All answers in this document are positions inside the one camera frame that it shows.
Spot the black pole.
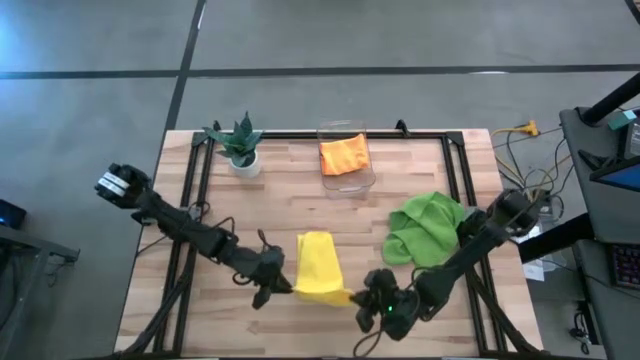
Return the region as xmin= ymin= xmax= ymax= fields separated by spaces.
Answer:
xmin=579 ymin=72 xmax=640 ymax=127

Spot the orange microfiber towel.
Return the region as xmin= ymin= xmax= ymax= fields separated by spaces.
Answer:
xmin=319 ymin=132 xmax=372 ymax=177

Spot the dark metal side table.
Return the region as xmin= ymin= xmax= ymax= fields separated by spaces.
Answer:
xmin=0 ymin=223 xmax=81 ymax=360

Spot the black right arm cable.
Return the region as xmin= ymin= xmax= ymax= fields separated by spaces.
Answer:
xmin=352 ymin=327 xmax=387 ymax=357

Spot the laptop with blue screen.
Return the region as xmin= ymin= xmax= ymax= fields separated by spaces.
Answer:
xmin=589 ymin=155 xmax=640 ymax=194

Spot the yellow microfiber towel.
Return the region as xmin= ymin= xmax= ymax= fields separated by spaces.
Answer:
xmin=292 ymin=230 xmax=355 ymax=307

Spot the green microfiber towel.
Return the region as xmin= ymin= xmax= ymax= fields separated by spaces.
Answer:
xmin=382 ymin=191 xmax=467 ymax=269

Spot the snake plant in white pot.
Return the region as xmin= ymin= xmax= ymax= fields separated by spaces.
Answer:
xmin=202 ymin=110 xmax=265 ymax=179

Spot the grey desk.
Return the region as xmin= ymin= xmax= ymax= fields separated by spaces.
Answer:
xmin=558 ymin=106 xmax=640 ymax=246

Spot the white paper sheet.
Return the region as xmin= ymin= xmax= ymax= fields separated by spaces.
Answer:
xmin=512 ymin=219 xmax=569 ymax=282

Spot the yellow extension cord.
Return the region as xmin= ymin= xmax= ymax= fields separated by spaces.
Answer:
xmin=489 ymin=119 xmax=542 ymax=151

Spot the clear plastic bin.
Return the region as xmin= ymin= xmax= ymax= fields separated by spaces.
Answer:
xmin=316 ymin=119 xmax=377 ymax=199

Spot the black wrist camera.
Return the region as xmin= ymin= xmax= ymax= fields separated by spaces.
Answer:
xmin=366 ymin=268 xmax=400 ymax=296
xmin=259 ymin=247 xmax=287 ymax=271

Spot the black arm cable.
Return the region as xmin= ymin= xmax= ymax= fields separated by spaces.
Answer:
xmin=352 ymin=327 xmax=387 ymax=357
xmin=212 ymin=215 xmax=275 ymax=254

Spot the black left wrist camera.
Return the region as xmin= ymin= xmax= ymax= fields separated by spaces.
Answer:
xmin=259 ymin=247 xmax=287 ymax=271

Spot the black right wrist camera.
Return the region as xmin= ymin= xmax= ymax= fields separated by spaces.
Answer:
xmin=366 ymin=268 xmax=400 ymax=296

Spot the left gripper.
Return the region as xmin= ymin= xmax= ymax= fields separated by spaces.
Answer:
xmin=233 ymin=245 xmax=296 ymax=310

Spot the black table clamp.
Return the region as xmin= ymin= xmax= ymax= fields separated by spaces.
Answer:
xmin=130 ymin=208 xmax=165 ymax=227

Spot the teal box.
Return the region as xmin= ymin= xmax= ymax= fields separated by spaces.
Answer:
xmin=608 ymin=109 xmax=639 ymax=132

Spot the black backlit keyboard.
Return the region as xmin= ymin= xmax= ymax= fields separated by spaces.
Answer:
xmin=607 ymin=243 xmax=640 ymax=292

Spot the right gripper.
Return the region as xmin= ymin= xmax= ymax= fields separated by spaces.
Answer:
xmin=349 ymin=287 xmax=426 ymax=342

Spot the blue-lit black device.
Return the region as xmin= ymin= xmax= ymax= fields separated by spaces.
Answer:
xmin=0 ymin=198 xmax=28 ymax=230

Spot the black aluminium rig frame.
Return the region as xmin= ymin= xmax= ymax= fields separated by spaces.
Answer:
xmin=115 ymin=118 xmax=545 ymax=359

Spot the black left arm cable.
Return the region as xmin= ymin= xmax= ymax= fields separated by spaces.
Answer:
xmin=212 ymin=215 xmax=275 ymax=254

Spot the black metal bar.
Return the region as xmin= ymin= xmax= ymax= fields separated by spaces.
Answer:
xmin=517 ymin=212 xmax=594 ymax=265

